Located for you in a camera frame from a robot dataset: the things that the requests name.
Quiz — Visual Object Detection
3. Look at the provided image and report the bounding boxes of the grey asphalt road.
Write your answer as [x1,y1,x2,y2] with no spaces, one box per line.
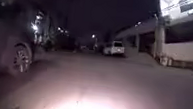
[0,41,193,109]

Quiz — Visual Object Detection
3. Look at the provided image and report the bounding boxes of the pale wall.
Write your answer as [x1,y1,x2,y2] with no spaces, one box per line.
[160,36,193,64]

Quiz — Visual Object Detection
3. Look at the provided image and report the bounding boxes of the dark car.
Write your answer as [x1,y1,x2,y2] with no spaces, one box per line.
[0,15,40,81]

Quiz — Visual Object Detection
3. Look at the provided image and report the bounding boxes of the white building with pillars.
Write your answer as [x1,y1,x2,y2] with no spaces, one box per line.
[113,0,193,63]

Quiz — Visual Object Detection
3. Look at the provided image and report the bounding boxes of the white van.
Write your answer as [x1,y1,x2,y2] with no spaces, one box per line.
[102,39,127,58]

